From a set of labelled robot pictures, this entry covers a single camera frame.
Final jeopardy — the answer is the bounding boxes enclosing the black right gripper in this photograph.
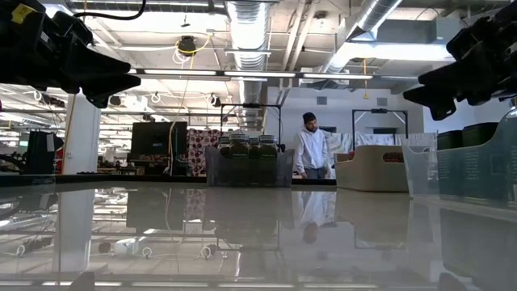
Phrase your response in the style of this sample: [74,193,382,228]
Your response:
[402,2,517,122]

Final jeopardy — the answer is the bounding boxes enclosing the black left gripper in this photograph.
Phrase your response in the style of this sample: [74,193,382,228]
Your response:
[0,0,142,109]

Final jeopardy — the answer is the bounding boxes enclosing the dark green pepper tin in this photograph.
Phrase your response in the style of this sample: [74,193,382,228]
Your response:
[435,129,464,197]
[461,122,502,199]
[498,116,517,200]

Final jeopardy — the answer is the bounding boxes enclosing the white round pillar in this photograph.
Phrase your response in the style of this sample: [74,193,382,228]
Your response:
[62,91,102,175]

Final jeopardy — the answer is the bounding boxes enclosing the black computer monitor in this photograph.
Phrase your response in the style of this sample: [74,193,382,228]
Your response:
[129,120,189,157]

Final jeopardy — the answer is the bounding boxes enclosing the yellow ceiling pendant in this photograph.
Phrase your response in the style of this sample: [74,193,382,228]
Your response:
[362,58,371,100]

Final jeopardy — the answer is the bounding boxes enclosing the black ceiling dome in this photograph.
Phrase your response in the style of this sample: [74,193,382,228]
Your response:
[177,35,198,57]

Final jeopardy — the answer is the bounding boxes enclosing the clear plastic bin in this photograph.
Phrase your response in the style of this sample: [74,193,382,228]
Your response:
[401,105,517,213]

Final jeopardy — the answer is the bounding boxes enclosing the silver foil curtain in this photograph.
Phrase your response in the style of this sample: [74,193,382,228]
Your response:
[325,132,439,154]

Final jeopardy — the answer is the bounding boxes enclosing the black equipment cases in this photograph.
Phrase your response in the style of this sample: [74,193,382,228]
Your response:
[26,129,65,175]

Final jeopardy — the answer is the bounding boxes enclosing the yellow tape tag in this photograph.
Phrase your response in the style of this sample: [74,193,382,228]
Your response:
[11,2,37,25]

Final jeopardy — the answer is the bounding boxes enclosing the white plastic bin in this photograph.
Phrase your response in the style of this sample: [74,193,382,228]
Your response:
[334,144,410,193]

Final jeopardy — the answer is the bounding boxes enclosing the red white patterned cloth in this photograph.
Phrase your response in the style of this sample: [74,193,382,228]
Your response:
[186,128,222,178]

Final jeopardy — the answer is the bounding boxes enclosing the person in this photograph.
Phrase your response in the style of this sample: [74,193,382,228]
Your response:
[293,112,334,180]

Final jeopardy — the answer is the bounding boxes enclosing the long ceiling light bar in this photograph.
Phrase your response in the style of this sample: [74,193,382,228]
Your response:
[128,67,376,81]

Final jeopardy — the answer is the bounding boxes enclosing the grey translucent plastic bin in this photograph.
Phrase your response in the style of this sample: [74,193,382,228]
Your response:
[204,145,296,188]

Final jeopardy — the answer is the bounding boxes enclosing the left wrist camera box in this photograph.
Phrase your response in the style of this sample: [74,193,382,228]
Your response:
[51,11,95,46]

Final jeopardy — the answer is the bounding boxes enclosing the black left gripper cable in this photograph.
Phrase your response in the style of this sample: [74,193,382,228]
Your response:
[72,0,147,22]

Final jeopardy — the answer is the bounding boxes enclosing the white ceiling duct pipe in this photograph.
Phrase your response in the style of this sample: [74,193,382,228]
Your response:
[321,0,404,74]

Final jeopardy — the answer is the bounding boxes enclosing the black aluminium table frame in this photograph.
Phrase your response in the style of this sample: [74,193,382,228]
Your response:
[0,172,338,188]

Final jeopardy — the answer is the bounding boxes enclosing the silver corrugated ceiling duct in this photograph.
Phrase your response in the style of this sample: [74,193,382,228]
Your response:
[225,0,271,130]

